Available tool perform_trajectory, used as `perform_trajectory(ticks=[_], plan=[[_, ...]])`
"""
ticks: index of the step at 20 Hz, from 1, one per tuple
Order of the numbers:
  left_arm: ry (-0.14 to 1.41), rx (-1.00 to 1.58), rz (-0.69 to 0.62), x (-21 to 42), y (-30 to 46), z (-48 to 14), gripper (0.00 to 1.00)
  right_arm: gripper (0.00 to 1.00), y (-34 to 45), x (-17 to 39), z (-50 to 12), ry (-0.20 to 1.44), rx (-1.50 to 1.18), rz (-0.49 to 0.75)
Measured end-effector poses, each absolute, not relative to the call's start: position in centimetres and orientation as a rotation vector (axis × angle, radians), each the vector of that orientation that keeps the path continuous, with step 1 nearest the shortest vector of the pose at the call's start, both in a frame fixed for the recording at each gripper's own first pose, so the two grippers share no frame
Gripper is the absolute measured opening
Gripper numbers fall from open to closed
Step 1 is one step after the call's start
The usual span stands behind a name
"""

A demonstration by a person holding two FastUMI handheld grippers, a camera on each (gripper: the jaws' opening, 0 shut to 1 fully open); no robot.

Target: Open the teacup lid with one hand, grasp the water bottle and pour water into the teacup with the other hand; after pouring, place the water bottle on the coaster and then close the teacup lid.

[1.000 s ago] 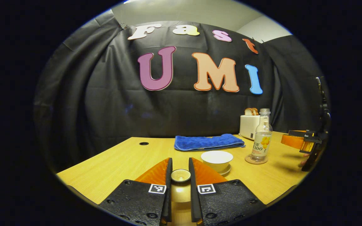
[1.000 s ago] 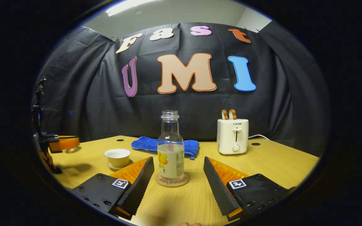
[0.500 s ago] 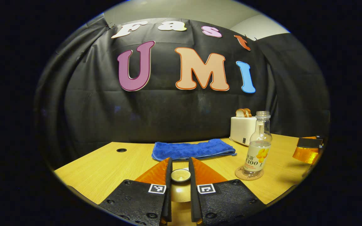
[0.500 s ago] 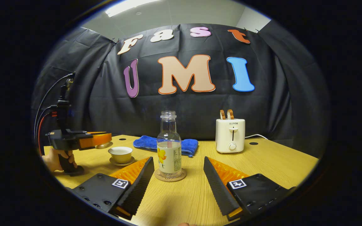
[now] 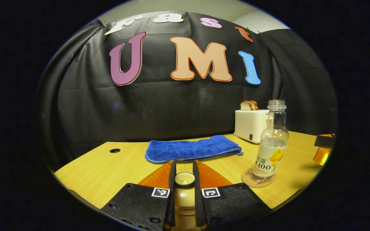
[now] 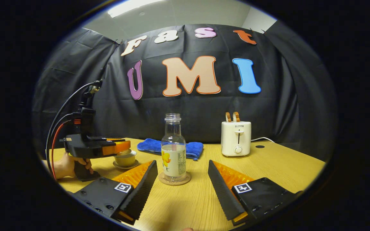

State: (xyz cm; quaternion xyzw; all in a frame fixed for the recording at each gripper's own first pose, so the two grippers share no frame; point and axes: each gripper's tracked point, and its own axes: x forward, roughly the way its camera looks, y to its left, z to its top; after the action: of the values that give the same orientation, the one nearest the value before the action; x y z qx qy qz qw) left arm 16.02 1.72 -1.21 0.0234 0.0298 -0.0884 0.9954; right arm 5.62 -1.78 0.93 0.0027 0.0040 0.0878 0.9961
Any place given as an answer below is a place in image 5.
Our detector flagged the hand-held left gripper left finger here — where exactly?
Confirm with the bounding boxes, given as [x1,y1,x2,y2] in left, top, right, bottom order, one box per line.
[100,160,176,231]

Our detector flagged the black backdrop cloth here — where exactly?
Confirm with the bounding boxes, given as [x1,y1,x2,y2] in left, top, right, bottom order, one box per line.
[37,11,339,171]

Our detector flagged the clear glass water bottle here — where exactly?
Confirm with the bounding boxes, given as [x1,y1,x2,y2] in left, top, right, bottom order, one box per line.
[251,99,290,183]

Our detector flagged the round cork coaster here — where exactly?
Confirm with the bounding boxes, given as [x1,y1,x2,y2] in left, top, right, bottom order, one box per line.
[242,168,276,188]

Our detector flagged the white toaster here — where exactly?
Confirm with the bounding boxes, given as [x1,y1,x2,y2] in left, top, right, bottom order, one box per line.
[234,109,271,145]

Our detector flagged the blue folded towel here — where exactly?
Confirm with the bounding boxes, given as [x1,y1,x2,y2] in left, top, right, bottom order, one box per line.
[145,135,244,163]

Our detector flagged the cream teacup lid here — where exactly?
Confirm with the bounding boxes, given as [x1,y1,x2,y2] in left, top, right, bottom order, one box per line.
[174,172,196,215]

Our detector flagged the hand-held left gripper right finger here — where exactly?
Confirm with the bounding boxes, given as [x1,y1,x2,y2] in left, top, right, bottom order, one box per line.
[192,160,273,231]

